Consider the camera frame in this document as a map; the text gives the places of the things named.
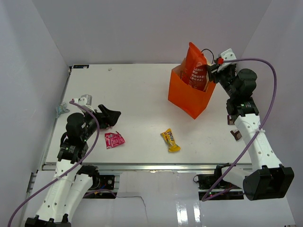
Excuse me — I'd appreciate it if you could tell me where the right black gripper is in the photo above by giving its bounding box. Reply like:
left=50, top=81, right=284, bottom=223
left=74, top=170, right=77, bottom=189
left=206, top=64, right=238, bottom=99

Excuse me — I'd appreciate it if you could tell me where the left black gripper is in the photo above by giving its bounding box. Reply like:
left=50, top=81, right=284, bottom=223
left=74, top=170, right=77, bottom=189
left=81, top=104, right=121, bottom=141

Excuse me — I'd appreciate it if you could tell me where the red chips bag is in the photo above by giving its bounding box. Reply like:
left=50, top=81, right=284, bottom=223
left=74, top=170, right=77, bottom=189
left=181, top=42, right=209, bottom=92

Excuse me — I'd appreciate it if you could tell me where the pink snack packet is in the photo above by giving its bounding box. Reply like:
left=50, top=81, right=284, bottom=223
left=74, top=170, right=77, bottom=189
left=105, top=131, right=125, bottom=149

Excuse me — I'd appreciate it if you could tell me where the grey blue snack packet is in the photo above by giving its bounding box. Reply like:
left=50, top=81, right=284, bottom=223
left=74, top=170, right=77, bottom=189
left=56, top=102, right=70, bottom=119

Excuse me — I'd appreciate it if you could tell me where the yellow candy packet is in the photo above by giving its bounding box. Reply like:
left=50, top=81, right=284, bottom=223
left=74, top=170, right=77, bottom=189
left=160, top=128, right=181, bottom=153

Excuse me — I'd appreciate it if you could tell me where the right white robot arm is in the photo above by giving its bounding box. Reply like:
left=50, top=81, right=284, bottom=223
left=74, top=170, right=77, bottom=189
left=208, top=64, right=294, bottom=201

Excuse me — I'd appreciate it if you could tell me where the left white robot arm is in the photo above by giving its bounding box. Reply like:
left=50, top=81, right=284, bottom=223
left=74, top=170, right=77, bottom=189
left=25, top=105, right=121, bottom=227

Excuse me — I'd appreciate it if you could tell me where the orange paper bag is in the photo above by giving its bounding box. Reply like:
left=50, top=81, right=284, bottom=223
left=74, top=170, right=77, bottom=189
left=168, top=59, right=216, bottom=119

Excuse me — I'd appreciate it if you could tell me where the brown snack bar upper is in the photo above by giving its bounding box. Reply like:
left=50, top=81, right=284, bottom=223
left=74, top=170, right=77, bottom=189
left=227, top=115, right=234, bottom=125

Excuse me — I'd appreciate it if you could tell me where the brown snack bar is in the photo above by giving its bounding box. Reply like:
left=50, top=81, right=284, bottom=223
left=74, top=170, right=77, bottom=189
left=227, top=115, right=234, bottom=125
left=230, top=130, right=242, bottom=141

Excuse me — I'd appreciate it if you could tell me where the brown snack bar lower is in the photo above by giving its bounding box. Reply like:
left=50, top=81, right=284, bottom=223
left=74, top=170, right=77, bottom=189
left=230, top=130, right=242, bottom=141

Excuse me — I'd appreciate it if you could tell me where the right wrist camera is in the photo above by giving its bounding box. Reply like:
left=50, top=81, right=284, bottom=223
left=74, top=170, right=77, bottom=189
left=217, top=48, right=237, bottom=72

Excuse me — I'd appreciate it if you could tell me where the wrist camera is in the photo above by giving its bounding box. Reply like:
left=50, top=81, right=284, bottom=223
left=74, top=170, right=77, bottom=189
left=72, top=94, right=95, bottom=113
left=217, top=48, right=237, bottom=72

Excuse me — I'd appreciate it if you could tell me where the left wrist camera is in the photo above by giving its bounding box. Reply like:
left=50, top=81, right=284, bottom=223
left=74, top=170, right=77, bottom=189
left=72, top=94, right=95, bottom=113

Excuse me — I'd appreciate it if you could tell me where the aluminium table rail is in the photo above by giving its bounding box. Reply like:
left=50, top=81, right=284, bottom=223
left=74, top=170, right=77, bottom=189
left=41, top=163, right=240, bottom=172

